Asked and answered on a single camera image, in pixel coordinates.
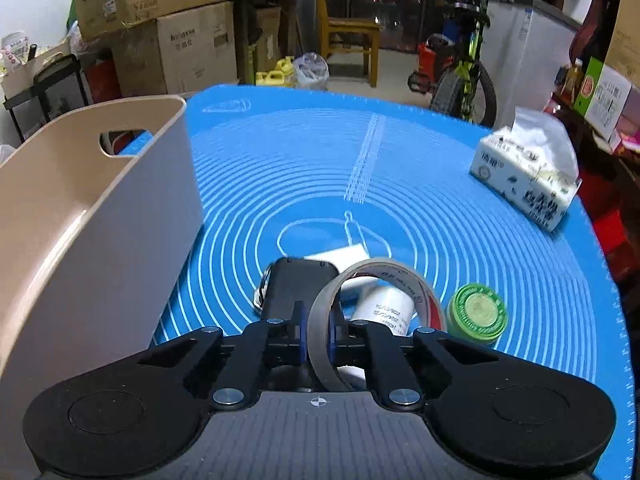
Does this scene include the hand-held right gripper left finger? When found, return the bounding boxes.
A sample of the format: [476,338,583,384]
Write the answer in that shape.
[137,302,308,408]

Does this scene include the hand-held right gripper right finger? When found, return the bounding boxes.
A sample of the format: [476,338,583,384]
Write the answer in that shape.
[330,305,501,408]

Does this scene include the grey tape roll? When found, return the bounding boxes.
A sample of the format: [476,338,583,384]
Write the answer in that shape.
[306,258,443,393]

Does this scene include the black remote control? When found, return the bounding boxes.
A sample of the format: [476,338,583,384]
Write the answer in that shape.
[260,257,341,331]

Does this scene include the white pill bottle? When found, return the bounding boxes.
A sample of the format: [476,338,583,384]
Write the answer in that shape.
[350,285,418,338]

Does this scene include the green round tin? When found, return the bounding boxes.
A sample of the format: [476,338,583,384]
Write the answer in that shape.
[446,283,507,346]

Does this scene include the beige plastic basket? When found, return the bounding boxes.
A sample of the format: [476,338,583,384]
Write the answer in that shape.
[0,95,205,376]

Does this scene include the blue silicone mat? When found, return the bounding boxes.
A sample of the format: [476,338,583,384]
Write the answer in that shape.
[115,84,628,480]

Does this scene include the white tissue pack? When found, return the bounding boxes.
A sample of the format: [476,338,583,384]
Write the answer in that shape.
[469,107,583,233]

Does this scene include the clear plastic bag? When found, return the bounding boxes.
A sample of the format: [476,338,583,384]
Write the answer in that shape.
[291,52,330,92]

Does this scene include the green black bicycle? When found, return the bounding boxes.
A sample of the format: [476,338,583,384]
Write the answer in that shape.
[407,0,498,126]

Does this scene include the tall cardboard box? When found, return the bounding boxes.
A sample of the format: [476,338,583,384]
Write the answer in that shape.
[111,1,237,97]

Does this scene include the wooden chair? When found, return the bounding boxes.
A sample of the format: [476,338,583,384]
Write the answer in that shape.
[314,0,381,88]

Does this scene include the dark wooden table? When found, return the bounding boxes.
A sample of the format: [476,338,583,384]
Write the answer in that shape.
[227,0,321,86]

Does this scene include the white appliance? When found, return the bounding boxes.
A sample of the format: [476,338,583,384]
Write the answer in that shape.
[482,0,583,128]

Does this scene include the black metal rack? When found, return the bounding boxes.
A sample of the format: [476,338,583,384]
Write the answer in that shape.
[2,52,93,143]

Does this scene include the green carton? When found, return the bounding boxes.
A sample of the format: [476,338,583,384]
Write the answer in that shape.
[574,56,606,113]

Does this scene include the white carton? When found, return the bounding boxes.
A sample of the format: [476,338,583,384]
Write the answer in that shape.
[584,65,633,141]

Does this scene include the beige open carton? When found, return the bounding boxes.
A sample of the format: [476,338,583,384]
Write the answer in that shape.
[2,40,73,101]

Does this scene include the printed snack bag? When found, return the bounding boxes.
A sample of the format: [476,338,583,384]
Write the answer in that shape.
[0,32,36,81]

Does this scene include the metal key ring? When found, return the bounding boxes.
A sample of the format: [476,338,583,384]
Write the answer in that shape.
[251,264,275,311]

